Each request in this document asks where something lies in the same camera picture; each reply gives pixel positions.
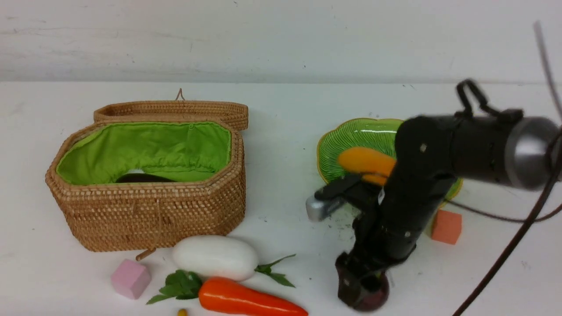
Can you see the green glass plate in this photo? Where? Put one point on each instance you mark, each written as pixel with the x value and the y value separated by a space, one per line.
pixel 377 134

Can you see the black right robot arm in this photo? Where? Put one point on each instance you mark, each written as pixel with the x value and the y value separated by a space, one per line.
pixel 432 152

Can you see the orange yellow mango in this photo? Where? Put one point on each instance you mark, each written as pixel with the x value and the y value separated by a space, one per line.
pixel 374 166

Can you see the white radish with leaves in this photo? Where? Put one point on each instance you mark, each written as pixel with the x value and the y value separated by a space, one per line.
pixel 221 256

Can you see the pink foam cube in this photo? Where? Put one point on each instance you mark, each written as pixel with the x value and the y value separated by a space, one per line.
pixel 130 279

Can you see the woven wicker basket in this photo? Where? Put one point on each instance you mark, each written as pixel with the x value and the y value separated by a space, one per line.
pixel 205 158

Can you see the dark purple mangosteen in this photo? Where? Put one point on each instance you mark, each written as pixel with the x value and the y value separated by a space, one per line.
pixel 373 293

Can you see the orange carrot with leaves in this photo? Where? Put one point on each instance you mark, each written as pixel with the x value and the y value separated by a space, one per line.
pixel 223 295

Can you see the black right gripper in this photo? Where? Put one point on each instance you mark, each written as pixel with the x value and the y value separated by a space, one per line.
pixel 382 240

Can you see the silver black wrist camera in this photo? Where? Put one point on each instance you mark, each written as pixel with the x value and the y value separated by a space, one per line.
pixel 334 195

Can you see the orange foam cube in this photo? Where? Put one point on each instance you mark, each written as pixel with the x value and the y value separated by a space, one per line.
pixel 447 227

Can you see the wicker basket lid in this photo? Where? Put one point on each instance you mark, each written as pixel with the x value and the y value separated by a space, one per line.
pixel 233 114

